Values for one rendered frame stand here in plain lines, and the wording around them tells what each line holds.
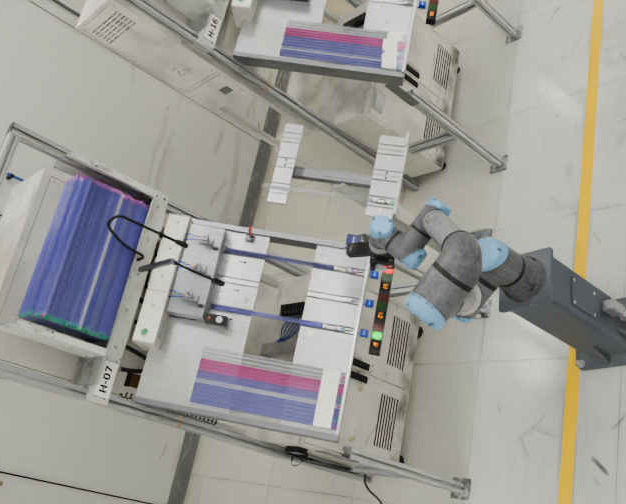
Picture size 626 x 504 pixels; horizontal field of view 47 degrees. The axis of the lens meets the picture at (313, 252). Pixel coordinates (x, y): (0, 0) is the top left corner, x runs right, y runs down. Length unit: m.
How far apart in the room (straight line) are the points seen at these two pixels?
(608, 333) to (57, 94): 3.10
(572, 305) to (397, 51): 1.28
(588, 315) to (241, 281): 1.19
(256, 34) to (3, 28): 1.66
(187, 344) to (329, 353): 0.50
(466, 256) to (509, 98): 1.92
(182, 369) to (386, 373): 0.93
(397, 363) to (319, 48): 1.36
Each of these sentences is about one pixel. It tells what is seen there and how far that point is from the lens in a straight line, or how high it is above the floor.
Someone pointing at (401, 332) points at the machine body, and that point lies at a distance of 3.19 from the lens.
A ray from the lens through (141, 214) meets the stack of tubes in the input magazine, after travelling 2.62.
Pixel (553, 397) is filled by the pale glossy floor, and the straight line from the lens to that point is 2.87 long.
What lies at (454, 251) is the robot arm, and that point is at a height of 1.11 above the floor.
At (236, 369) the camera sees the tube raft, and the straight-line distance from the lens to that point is 2.54.
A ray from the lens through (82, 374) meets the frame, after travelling 2.60.
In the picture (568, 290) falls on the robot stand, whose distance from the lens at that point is 2.45.
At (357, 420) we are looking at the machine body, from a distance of 2.98.
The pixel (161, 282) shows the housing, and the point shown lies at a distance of 2.61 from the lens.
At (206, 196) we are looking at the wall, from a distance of 4.64.
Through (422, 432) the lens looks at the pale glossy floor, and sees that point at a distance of 3.19.
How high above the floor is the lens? 2.39
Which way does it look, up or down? 35 degrees down
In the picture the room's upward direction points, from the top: 62 degrees counter-clockwise
